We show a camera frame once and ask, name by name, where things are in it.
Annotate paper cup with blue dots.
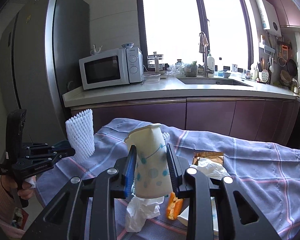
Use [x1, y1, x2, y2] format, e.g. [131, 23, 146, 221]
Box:
[125, 124, 172, 199]

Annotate small white tissue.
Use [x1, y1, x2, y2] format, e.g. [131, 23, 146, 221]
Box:
[190, 158, 230, 180]

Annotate white foam fruit net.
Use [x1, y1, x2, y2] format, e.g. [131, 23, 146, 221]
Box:
[65, 109, 95, 163]

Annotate pink sleeve left forearm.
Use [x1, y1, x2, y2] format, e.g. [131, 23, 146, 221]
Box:
[0, 182, 25, 239]

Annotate kitchen faucet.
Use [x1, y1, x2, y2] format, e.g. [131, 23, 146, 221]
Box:
[199, 31, 213, 77]

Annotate purple kitchen cabinets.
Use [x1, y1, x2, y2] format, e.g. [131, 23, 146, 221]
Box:
[70, 97, 300, 145]

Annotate left hand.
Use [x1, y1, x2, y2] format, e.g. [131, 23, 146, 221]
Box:
[0, 176, 34, 200]

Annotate gold snack bag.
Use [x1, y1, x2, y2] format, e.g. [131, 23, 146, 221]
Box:
[192, 151, 224, 165]

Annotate small orange peel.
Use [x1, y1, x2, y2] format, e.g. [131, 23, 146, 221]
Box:
[166, 192, 184, 220]

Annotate clear plastic container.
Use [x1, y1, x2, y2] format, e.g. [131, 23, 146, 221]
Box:
[143, 73, 161, 83]

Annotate checked purple table cloth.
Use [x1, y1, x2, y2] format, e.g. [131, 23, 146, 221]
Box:
[37, 118, 300, 239]

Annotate white soap bottle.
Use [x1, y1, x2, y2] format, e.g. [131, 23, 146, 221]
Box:
[207, 53, 215, 75]

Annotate grey refrigerator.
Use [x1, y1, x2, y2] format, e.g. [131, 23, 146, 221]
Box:
[0, 0, 90, 144]

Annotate white microwave oven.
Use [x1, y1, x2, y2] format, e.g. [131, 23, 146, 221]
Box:
[79, 47, 143, 90]

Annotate blue white bowl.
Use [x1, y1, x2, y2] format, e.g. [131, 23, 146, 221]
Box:
[121, 43, 134, 49]

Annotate white water heater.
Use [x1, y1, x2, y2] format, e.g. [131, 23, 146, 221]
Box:
[256, 0, 281, 37]

